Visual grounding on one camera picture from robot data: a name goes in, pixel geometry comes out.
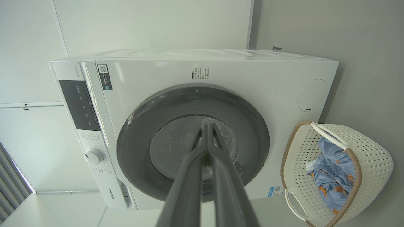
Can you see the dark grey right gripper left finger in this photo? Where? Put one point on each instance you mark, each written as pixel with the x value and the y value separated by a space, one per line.
pixel 186 189

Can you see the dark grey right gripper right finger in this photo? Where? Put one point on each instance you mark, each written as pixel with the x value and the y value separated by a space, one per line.
pixel 227 189

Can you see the washing machine glass door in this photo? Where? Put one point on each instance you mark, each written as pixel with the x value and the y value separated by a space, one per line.
pixel 139 151

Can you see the white plastic control dial knob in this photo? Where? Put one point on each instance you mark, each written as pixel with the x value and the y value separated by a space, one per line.
pixel 94 156

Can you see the white front-load washing machine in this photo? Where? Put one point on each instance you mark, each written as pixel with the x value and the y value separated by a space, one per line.
pixel 142 72

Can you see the blue energy label sticker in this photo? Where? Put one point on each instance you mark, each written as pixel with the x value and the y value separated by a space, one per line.
pixel 275 191

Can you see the cream perforated laundry basket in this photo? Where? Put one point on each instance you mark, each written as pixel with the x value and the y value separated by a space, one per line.
pixel 372 157

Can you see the grey slatted panel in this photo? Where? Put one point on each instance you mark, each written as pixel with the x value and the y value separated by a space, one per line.
pixel 11 179

